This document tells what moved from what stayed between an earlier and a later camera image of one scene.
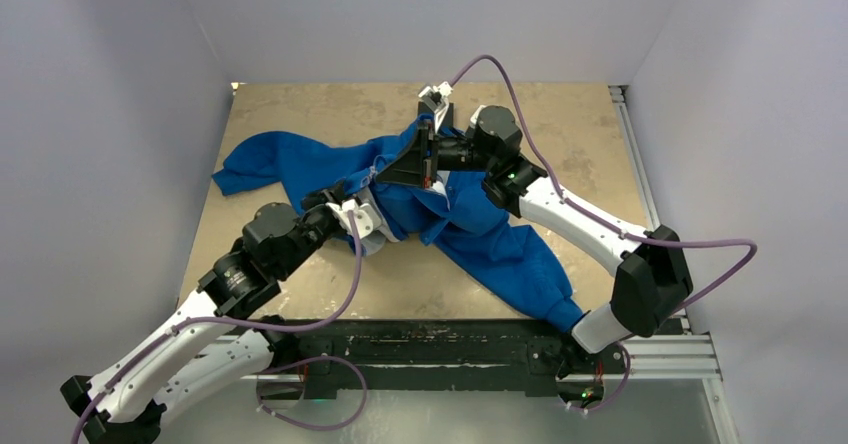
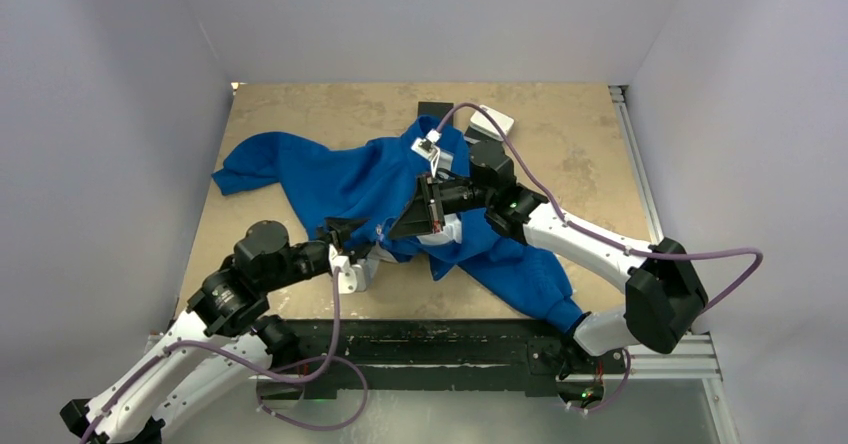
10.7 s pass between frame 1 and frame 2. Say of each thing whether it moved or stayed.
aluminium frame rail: stayed
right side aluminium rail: stayed
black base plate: stayed
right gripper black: moved
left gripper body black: moved
